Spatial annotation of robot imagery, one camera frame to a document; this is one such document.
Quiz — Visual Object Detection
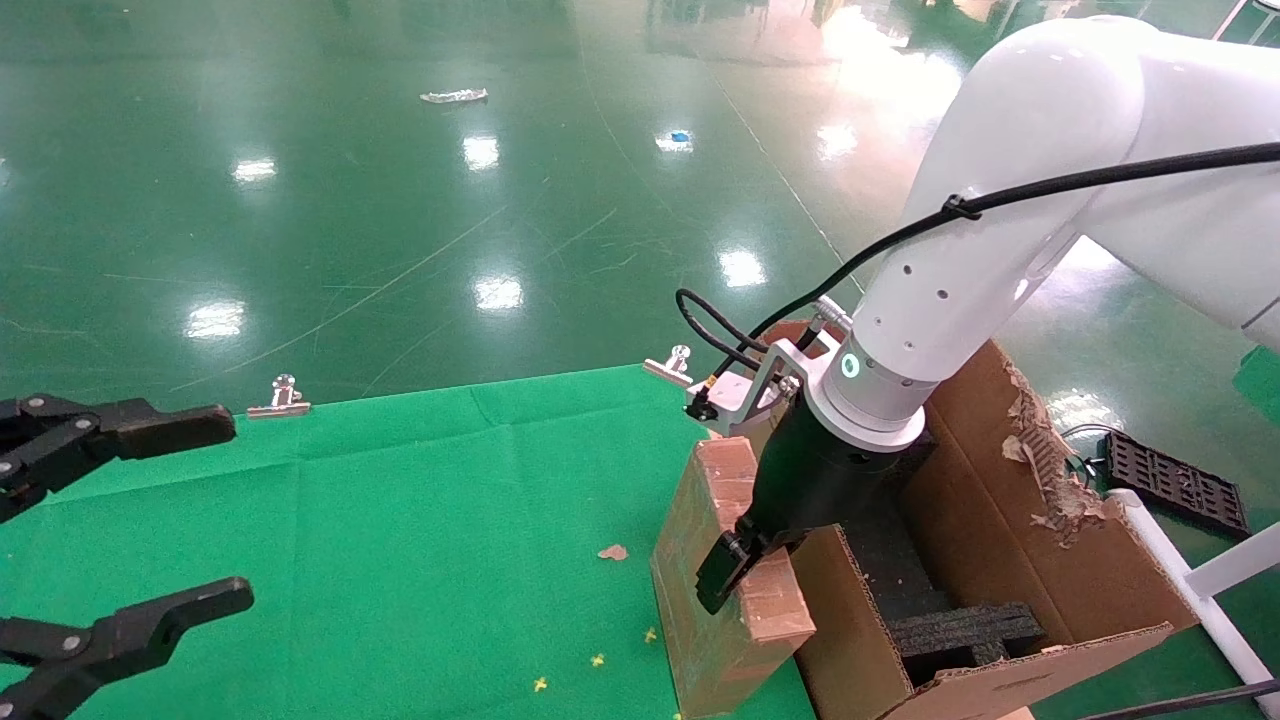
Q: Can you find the green table cloth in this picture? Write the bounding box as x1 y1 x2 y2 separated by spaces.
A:
0 365 816 720

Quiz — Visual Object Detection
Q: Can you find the black foam bottom liner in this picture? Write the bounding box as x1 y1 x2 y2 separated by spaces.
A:
835 500 956 621

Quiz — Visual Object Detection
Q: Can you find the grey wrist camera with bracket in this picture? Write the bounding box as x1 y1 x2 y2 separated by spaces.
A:
685 310 851 438

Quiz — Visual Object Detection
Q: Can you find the small cardboard box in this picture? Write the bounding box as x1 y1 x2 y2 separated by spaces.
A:
650 435 818 718

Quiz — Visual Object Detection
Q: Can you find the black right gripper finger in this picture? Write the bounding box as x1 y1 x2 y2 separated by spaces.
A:
697 525 801 614

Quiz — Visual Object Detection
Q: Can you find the large open cardboard carton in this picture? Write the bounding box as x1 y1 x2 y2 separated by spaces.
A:
745 320 1201 720

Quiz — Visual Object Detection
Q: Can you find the silver binder clip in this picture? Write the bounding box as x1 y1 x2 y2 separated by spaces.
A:
643 344 695 389
247 373 312 419

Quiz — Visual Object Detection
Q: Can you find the black plastic grid tray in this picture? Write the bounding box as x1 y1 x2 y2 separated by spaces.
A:
1105 430 1251 539

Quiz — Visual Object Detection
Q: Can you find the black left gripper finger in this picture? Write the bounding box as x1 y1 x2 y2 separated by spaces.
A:
0 395 237 523
0 578 255 720

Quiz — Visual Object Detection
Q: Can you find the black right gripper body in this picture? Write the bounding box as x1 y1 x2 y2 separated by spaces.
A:
745 400 936 536

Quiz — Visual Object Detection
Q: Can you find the white tube table frame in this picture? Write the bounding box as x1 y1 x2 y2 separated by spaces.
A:
1105 488 1280 691

